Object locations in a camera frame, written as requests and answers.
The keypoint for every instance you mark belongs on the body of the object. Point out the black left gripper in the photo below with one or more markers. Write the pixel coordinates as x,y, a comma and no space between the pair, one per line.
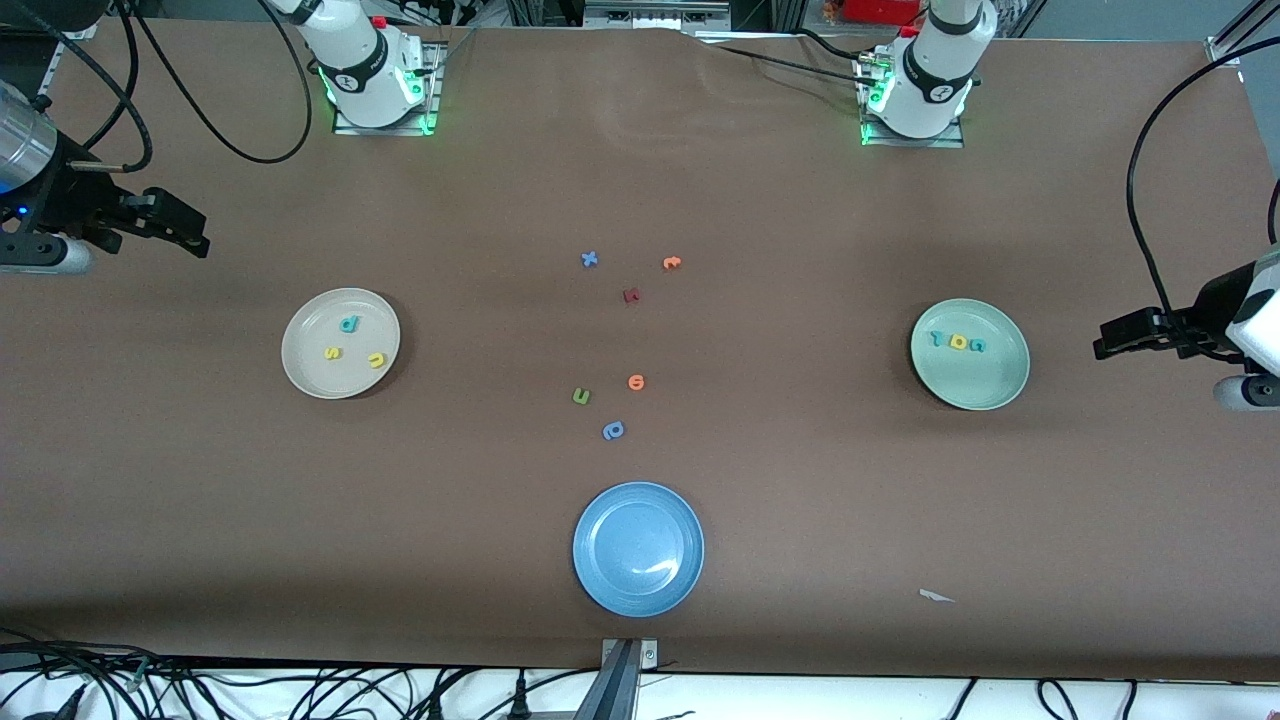
1208,310

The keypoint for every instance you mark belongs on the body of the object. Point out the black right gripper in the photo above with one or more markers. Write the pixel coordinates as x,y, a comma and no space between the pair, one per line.
68,203

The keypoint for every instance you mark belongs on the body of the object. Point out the green round plate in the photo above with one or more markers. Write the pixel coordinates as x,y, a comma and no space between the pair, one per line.
970,385

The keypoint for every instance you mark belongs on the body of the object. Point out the beige round plate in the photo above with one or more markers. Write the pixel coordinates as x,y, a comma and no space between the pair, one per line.
340,380

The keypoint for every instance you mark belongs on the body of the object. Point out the white paper scrap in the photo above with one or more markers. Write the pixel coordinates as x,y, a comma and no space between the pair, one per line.
935,596

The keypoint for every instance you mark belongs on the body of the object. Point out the red box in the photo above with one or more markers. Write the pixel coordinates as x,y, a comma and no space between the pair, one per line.
870,10

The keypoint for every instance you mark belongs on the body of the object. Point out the brown table cover sheet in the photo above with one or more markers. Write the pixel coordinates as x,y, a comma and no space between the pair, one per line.
640,180

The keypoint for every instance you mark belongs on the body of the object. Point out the blue foam letter a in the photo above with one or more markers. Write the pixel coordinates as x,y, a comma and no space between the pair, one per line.
613,431

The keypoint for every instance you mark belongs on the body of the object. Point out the grey metal equipment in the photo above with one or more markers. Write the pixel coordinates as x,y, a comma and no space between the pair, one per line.
655,12

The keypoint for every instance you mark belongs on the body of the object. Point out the blue round plate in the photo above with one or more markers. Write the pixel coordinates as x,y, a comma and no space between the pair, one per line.
638,549

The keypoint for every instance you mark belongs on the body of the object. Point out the black power plug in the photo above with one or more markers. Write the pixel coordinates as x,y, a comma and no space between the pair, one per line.
520,705
436,710

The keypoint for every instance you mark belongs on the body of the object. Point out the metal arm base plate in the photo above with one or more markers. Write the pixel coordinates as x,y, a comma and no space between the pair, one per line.
910,143
433,95

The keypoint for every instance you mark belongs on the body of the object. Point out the aluminium profile bracket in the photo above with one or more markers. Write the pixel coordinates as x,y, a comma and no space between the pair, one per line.
628,655

